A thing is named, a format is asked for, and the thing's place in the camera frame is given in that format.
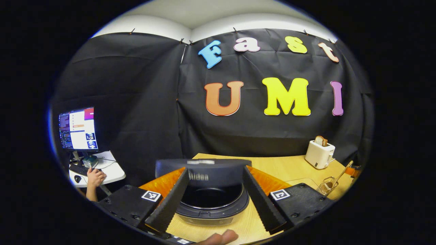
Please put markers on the black computer mouse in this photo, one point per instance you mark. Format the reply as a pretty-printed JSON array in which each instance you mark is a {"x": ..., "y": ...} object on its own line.
[{"x": 77, "y": 179}]

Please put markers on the black backdrop cloth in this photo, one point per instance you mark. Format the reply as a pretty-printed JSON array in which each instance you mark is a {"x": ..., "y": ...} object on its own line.
[{"x": 143, "y": 112}]

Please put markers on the silver black rice cooker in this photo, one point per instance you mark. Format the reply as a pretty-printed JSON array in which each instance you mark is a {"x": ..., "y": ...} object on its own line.
[{"x": 211, "y": 204}]

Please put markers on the computer monitor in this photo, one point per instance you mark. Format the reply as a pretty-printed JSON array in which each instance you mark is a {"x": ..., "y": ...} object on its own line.
[{"x": 78, "y": 131}]

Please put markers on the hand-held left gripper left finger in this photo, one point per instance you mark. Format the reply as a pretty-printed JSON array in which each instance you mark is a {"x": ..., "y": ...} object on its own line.
[{"x": 172, "y": 200}]

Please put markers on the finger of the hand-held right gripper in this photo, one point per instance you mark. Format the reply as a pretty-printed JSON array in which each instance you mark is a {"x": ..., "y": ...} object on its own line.
[{"x": 351, "y": 171}]

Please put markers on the white toaster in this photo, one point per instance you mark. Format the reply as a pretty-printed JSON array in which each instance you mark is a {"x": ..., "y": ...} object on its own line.
[{"x": 318, "y": 154}]

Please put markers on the small teal box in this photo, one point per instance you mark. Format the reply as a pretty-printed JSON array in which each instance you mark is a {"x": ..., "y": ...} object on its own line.
[{"x": 91, "y": 160}]

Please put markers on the black keyboard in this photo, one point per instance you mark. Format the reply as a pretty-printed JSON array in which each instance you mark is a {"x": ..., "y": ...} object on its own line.
[{"x": 79, "y": 169}]

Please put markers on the toast bread slice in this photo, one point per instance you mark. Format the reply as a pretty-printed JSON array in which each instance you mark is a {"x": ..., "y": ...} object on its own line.
[{"x": 321, "y": 140}]

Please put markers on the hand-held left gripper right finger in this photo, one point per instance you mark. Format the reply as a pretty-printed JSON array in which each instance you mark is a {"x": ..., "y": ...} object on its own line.
[{"x": 260, "y": 200}]

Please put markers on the white side table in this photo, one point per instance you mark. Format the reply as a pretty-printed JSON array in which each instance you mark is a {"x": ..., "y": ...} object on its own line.
[{"x": 114, "y": 172}]

